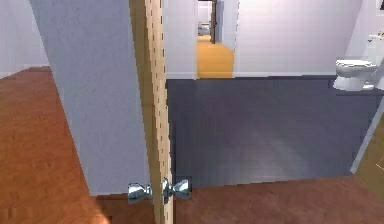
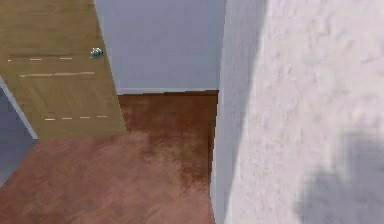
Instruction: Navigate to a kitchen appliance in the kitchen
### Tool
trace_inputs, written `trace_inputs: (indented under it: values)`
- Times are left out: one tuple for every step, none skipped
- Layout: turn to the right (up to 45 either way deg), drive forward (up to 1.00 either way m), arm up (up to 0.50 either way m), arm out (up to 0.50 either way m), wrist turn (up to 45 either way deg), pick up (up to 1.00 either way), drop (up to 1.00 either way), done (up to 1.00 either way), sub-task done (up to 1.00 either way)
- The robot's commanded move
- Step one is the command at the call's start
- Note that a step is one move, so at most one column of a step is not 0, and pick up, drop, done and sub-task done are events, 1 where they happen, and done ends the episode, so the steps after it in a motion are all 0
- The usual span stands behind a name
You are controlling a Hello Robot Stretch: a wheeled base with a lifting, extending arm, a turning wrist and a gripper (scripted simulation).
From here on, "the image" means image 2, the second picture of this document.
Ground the light brown wooden room door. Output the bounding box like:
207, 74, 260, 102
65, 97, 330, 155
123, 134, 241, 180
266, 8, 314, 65
0, 0, 128, 140

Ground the silver round door knob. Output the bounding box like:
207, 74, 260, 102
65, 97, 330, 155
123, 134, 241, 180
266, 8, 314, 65
89, 47, 104, 60

